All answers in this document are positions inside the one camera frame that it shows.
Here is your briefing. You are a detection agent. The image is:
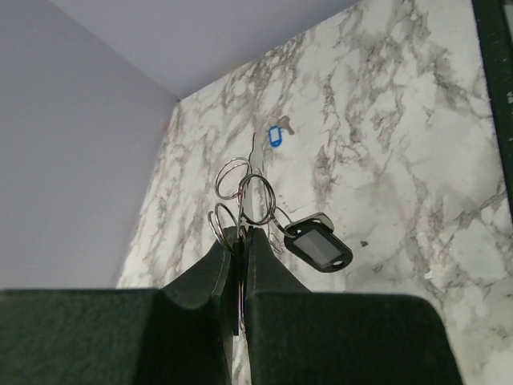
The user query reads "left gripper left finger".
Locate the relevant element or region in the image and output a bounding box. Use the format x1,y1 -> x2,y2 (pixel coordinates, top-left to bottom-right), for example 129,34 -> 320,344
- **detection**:
1,227 -> 239,384

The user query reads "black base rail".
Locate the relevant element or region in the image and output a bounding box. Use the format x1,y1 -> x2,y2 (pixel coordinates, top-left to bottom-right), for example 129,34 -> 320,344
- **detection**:
471,0 -> 513,144

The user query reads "black tag key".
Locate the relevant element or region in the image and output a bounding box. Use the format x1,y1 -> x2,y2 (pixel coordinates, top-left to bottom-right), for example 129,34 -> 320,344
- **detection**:
283,213 -> 353,273

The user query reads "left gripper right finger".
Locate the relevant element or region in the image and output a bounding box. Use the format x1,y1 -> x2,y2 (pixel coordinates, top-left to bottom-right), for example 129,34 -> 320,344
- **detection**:
244,229 -> 463,384

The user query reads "metal key ring plate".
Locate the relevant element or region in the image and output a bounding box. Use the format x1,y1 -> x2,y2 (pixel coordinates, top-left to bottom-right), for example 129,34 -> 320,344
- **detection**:
208,133 -> 287,255

